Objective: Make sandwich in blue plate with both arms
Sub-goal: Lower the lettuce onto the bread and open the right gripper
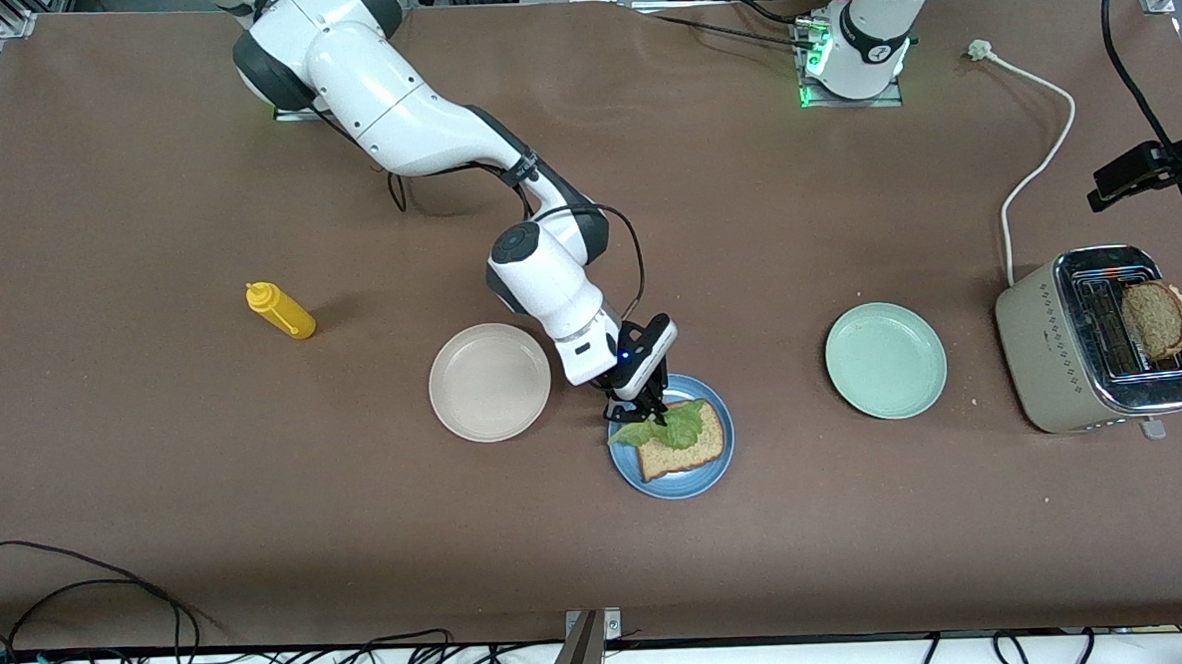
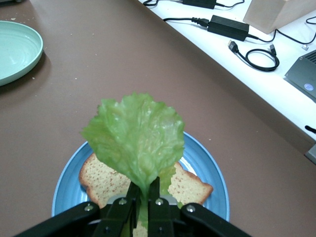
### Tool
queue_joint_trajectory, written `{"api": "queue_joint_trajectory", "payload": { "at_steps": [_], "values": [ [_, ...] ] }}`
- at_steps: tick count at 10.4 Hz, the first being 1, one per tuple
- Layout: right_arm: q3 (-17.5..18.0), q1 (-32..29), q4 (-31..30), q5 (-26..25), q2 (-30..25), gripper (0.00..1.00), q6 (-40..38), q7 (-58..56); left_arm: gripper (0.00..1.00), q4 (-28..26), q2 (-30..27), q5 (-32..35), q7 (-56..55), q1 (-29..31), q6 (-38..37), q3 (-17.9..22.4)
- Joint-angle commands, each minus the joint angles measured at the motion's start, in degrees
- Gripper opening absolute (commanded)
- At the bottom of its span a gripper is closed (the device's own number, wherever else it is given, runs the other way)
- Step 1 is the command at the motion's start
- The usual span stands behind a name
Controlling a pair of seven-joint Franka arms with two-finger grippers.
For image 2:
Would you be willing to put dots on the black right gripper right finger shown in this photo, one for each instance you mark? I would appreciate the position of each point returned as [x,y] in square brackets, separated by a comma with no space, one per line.
[177,224]

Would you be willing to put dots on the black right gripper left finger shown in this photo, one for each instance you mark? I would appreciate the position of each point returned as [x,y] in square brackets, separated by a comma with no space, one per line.
[98,222]

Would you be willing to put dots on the brown bread slice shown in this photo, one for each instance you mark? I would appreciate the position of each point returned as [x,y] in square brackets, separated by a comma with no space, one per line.
[103,175]

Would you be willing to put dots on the green lettuce leaf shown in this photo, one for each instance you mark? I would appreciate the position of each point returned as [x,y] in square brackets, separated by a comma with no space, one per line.
[135,133]

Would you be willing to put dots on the blue plate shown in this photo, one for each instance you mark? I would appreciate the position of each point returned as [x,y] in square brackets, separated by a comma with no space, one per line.
[205,168]

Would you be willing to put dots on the mint green plate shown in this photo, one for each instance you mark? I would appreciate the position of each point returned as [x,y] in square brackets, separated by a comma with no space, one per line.
[17,49]

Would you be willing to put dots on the grey metal box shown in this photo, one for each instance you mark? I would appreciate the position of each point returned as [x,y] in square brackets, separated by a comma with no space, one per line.
[303,76]

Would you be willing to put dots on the black power adapter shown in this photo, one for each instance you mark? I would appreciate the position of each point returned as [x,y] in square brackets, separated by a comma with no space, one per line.
[227,27]
[200,3]

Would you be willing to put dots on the clear network plug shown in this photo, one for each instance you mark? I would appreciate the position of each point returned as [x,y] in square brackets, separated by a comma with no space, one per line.
[305,47]

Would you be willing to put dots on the beige box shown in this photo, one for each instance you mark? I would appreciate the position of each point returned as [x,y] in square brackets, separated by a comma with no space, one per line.
[271,12]

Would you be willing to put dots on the silver metal bracket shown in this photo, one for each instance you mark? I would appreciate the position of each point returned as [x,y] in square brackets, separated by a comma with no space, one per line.
[312,154]

